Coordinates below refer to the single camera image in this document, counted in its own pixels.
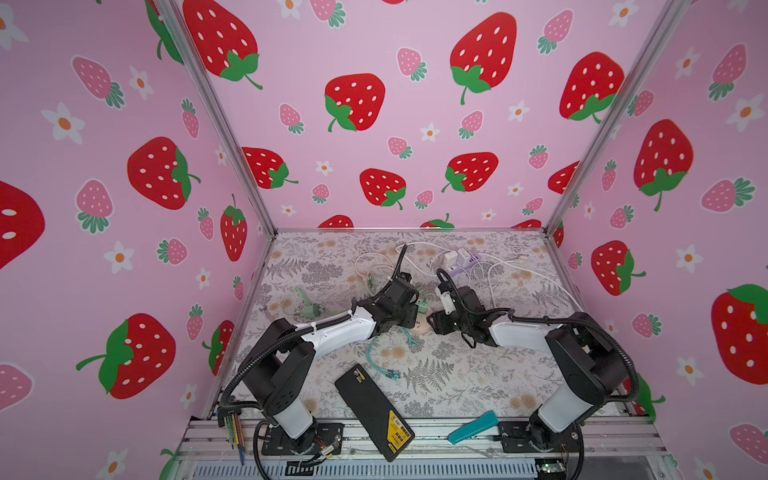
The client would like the round pink power socket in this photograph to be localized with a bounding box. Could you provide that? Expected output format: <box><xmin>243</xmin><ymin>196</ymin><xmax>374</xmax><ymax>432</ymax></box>
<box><xmin>412</xmin><ymin>316</ymin><xmax>433</xmax><ymax>335</ymax></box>

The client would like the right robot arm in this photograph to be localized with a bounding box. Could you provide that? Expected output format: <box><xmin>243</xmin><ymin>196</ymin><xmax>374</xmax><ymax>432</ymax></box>
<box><xmin>427</xmin><ymin>287</ymin><xmax>640</xmax><ymax>452</ymax></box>

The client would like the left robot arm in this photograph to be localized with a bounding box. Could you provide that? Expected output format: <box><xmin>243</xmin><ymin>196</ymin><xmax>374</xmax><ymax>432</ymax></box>
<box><xmin>219</xmin><ymin>272</ymin><xmax>419</xmax><ymax>441</ymax></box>

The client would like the white charger plug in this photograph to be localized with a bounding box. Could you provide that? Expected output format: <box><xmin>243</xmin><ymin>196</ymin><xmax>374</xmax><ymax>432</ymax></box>
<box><xmin>442</xmin><ymin>248</ymin><xmax>473</xmax><ymax>270</ymax></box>

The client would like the purple power strip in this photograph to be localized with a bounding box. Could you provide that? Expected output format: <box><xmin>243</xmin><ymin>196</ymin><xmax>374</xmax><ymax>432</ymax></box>
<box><xmin>441</xmin><ymin>248</ymin><xmax>479</xmax><ymax>277</ymax></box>

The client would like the teal plastic tool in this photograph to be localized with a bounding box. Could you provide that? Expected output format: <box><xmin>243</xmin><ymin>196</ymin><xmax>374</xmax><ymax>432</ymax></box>
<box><xmin>447</xmin><ymin>411</ymin><xmax>499</xmax><ymax>445</ymax></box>

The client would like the black rectangular device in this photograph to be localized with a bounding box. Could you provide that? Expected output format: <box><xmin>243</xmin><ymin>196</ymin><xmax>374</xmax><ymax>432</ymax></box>
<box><xmin>334</xmin><ymin>364</ymin><xmax>415</xmax><ymax>462</ymax></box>

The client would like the white cable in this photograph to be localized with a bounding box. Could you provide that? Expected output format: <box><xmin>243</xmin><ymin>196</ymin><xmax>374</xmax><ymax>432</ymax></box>
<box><xmin>392</xmin><ymin>241</ymin><xmax>583</xmax><ymax>313</ymax></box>

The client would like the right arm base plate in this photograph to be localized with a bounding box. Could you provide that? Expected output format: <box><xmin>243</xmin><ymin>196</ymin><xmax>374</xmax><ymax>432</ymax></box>
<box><xmin>498</xmin><ymin>421</ymin><xmax>583</xmax><ymax>454</ymax></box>

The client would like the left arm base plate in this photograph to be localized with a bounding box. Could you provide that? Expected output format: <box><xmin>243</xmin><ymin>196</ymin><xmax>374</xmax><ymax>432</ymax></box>
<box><xmin>259</xmin><ymin>422</ymin><xmax>344</xmax><ymax>456</ymax></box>

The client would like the coloured wire bundle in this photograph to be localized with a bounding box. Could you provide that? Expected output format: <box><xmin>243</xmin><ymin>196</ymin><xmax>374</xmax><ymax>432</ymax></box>
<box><xmin>215</xmin><ymin>395</ymin><xmax>247</xmax><ymax>466</ymax></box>

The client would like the aluminium front rail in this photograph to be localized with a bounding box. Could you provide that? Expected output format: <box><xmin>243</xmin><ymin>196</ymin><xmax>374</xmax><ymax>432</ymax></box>
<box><xmin>168</xmin><ymin>417</ymin><xmax>682</xmax><ymax>479</ymax></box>

